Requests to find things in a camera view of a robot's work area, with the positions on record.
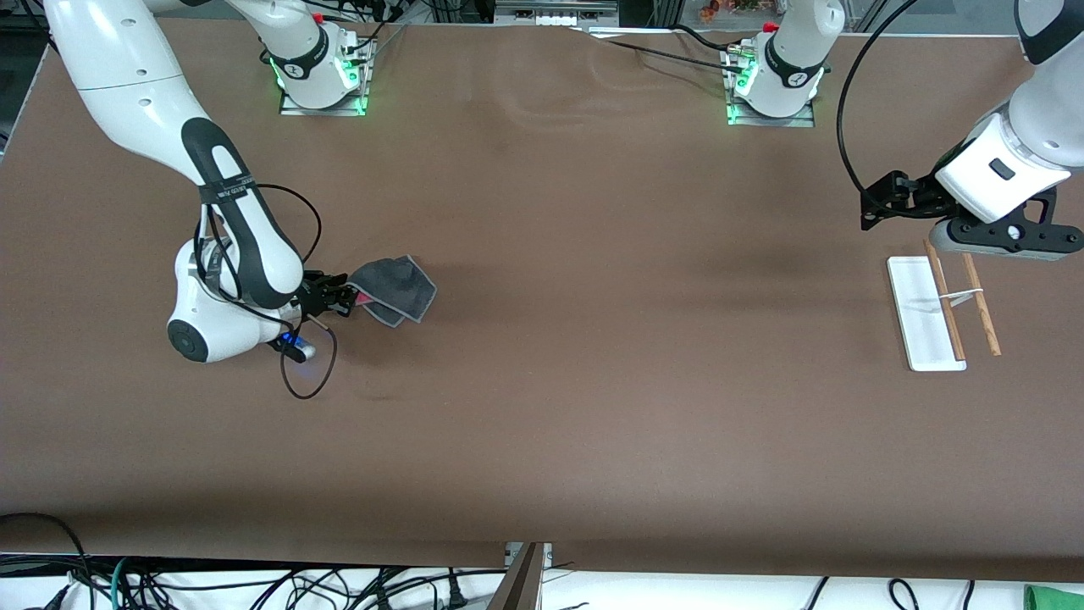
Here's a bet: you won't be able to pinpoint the grey and pink towel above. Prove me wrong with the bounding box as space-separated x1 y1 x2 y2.
349 255 438 328

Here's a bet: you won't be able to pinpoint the white rack base tray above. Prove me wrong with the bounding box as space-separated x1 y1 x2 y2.
887 256 967 372

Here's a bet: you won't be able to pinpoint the orange colourful items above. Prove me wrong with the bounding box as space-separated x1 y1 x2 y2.
698 0 781 23

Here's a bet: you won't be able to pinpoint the grey power strip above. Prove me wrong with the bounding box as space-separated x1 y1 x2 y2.
495 0 620 27

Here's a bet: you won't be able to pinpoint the green cloth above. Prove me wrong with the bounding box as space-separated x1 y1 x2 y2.
1023 583 1084 610

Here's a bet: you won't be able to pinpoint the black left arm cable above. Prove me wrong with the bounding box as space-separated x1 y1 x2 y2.
836 0 921 201

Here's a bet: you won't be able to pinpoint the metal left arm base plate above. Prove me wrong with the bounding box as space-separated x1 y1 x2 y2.
726 45 816 129

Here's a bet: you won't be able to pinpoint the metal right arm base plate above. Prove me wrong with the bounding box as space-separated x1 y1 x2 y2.
279 32 374 118

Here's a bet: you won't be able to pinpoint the long black table cable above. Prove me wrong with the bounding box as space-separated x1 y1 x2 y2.
569 25 739 70

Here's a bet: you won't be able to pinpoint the black cable tangle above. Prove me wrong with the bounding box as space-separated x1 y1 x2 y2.
127 563 475 610

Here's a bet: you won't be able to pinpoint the grey metal post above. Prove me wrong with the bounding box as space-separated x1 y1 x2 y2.
487 542 553 610

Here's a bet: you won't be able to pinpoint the thick black arched cable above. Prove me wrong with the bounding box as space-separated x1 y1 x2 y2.
0 512 92 594

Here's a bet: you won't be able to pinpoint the teal cable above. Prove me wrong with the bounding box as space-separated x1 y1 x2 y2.
108 557 136 610

